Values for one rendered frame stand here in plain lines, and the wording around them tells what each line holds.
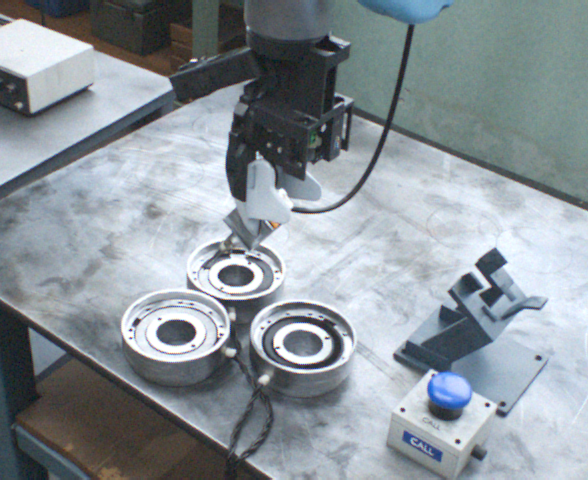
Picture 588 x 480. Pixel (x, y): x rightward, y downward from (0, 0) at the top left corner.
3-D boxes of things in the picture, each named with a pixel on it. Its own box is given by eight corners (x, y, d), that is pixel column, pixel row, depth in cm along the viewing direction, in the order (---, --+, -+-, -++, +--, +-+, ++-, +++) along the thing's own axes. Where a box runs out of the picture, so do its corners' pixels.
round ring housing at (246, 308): (192, 263, 103) (192, 234, 101) (284, 269, 104) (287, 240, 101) (180, 325, 95) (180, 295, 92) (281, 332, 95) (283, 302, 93)
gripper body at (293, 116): (300, 189, 79) (311, 61, 71) (223, 154, 82) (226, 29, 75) (349, 155, 84) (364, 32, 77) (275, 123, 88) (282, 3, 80)
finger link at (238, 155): (234, 208, 83) (243, 120, 78) (221, 201, 83) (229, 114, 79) (265, 191, 86) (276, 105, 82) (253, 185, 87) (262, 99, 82)
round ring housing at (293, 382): (294, 315, 97) (297, 285, 95) (373, 363, 92) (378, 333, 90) (226, 365, 91) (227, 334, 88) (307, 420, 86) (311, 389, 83)
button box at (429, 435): (384, 445, 84) (391, 408, 81) (423, 401, 89) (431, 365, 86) (462, 491, 80) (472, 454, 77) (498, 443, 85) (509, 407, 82)
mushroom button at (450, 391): (411, 424, 83) (420, 385, 80) (433, 400, 85) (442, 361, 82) (450, 447, 81) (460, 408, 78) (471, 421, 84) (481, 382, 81)
